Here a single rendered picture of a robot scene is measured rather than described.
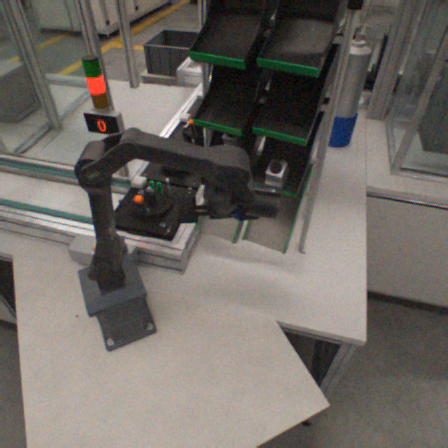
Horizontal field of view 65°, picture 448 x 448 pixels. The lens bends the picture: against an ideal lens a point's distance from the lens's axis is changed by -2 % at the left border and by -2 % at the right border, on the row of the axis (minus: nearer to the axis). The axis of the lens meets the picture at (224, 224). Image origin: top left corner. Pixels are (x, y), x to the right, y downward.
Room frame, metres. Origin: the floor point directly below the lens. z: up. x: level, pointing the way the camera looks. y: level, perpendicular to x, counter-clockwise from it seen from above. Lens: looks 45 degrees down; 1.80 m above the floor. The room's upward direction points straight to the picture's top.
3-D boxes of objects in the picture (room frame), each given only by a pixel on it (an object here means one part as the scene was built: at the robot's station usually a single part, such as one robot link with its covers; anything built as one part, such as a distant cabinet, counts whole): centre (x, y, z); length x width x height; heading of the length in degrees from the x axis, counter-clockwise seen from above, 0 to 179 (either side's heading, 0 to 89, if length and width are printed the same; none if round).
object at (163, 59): (3.06, 0.30, 0.73); 0.62 x 0.42 x 0.23; 74
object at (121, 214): (0.92, 0.25, 0.96); 0.24 x 0.24 x 0.02; 74
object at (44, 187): (1.02, 0.53, 0.91); 0.84 x 0.28 x 0.10; 74
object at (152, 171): (1.17, 0.18, 1.01); 0.24 x 0.24 x 0.13; 74
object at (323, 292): (1.35, 0.13, 0.84); 1.50 x 1.41 x 0.03; 74
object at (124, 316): (0.53, 0.29, 0.96); 0.15 x 0.15 x 0.20; 25
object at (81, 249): (0.73, 0.39, 0.93); 0.21 x 0.07 x 0.06; 74
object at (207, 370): (0.55, 0.25, 0.84); 0.90 x 0.70 x 0.03; 25
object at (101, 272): (0.54, 0.29, 1.15); 0.09 x 0.07 x 0.06; 179
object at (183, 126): (1.40, 0.12, 1.01); 0.24 x 0.24 x 0.13; 74
